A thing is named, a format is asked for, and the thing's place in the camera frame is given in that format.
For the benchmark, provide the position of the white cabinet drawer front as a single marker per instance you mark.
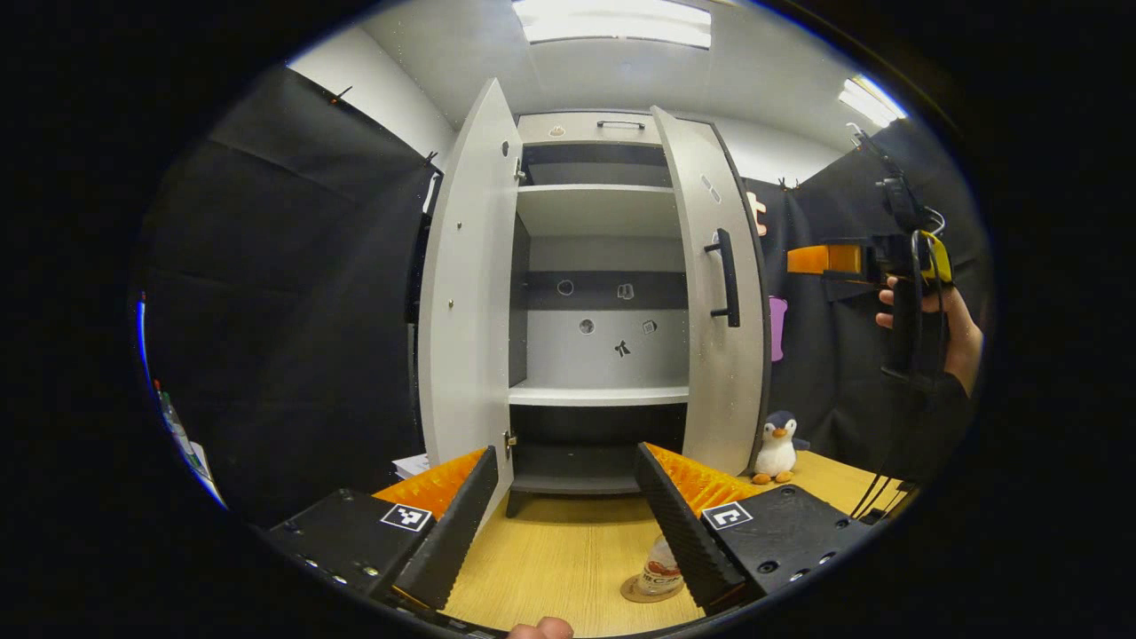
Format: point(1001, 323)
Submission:
point(568, 133)

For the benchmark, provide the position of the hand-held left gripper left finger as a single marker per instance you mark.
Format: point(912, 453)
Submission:
point(457, 532)

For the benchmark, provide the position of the clear plastic bottle red label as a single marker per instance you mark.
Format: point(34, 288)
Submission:
point(658, 572)

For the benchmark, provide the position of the stack of white papers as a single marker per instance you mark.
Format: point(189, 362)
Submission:
point(413, 466)

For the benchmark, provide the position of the ceiling light panel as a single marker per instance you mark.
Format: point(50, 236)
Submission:
point(871, 102)
point(612, 22)

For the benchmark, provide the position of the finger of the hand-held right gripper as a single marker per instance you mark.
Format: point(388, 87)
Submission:
point(825, 259)

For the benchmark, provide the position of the penguin plush toy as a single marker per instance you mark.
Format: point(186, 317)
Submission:
point(777, 448)

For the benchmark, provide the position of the white cabinet door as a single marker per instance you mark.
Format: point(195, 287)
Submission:
point(466, 311)
point(710, 399)

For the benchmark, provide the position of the round wooden coaster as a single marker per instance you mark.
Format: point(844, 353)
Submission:
point(635, 593)

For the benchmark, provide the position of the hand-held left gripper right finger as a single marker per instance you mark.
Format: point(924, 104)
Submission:
point(679, 532)

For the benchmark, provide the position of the grey and white cabinet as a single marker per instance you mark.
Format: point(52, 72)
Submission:
point(595, 209)

